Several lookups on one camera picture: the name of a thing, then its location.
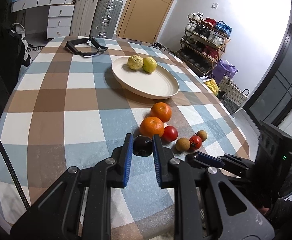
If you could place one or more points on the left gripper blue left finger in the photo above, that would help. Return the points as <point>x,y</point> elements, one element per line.
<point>127,151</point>

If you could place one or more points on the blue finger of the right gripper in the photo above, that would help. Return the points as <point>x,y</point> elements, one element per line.
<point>207,159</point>
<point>193,159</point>

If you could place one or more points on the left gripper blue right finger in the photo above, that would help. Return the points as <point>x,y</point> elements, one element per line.
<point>158,159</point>

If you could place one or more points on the dark plum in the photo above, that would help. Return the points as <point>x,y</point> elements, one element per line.
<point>142,146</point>

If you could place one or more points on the oval red tomato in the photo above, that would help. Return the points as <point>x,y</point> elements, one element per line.
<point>195,143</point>

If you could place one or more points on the large orange tangerine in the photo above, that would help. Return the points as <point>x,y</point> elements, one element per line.
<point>151,126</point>

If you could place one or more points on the round red tomato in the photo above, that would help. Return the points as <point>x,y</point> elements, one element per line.
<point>170,134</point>

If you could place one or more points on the small orange tangerine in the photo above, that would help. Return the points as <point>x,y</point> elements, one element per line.
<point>162,111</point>

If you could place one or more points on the yellow smooth passion fruit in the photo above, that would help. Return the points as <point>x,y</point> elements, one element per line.
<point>149,64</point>

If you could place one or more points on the green wrinkled passion fruit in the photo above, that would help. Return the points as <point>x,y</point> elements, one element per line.
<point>135,62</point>

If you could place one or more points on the cream round plate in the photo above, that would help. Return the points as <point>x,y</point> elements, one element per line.
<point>160,84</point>

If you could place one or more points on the woven laundry basket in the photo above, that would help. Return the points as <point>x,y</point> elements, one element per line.
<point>234,98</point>

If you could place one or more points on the checkered tablecloth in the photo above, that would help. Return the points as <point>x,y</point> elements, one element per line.
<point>68,110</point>

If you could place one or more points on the purple bag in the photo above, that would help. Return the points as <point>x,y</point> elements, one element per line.
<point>222,68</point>

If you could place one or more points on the wooden shoe rack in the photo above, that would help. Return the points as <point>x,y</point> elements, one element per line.
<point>203,44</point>

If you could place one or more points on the silver suitcase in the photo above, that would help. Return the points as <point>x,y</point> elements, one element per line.
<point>105,18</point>

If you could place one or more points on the wooden door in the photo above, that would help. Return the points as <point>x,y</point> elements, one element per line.
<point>142,20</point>

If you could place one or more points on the beige suitcase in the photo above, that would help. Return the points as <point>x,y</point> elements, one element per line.
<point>82,19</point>

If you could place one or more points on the white drawer desk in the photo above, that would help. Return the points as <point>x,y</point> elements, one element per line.
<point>52,18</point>

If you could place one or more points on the pile of black clothes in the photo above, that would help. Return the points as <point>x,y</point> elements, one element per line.
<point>13,56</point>

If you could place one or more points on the black plastic frame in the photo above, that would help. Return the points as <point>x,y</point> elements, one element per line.
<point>85,47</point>

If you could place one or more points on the white wall switch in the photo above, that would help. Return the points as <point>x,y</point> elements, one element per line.
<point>215,5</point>

